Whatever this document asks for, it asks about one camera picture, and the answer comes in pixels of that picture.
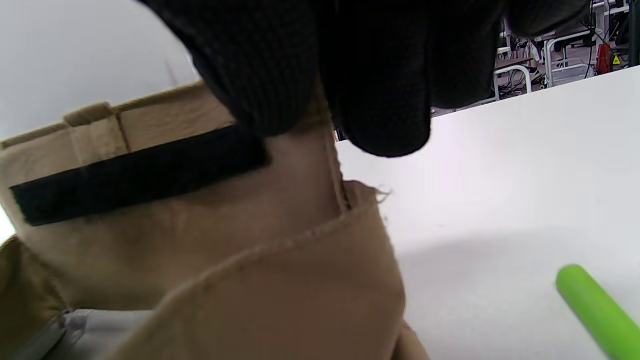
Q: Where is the white metal trolley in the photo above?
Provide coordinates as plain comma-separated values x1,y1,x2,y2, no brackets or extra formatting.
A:
492,64,534,102

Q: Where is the red cylinder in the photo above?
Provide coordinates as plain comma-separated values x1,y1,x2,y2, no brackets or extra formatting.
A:
596,43,613,76

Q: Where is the beige fabric pencil pouch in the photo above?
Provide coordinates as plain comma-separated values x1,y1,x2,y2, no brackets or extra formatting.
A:
0,80,433,360

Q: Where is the person's right hand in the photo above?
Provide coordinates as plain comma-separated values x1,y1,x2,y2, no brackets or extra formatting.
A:
137,0,592,158

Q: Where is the white rolling cart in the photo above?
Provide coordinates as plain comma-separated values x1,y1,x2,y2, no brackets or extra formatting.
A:
544,29,607,89

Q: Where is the black equipment rack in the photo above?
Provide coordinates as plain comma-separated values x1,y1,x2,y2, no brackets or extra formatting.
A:
612,0,640,68

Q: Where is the green capped white twist pen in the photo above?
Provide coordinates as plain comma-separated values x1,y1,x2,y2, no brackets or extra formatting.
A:
556,264,640,360

